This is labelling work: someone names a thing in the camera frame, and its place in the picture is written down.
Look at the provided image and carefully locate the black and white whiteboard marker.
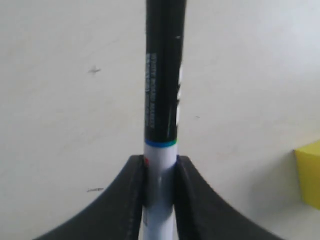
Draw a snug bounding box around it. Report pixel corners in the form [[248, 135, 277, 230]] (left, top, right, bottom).
[[143, 0, 187, 240]]

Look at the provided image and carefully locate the yellow cube block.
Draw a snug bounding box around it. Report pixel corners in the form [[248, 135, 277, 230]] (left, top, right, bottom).
[[294, 140, 320, 210]]

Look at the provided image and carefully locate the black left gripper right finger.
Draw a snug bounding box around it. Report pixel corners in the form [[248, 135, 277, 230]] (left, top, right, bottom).
[[174, 156, 279, 240]]

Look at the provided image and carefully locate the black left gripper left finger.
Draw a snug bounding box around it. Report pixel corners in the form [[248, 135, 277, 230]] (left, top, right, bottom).
[[39, 155, 146, 240]]

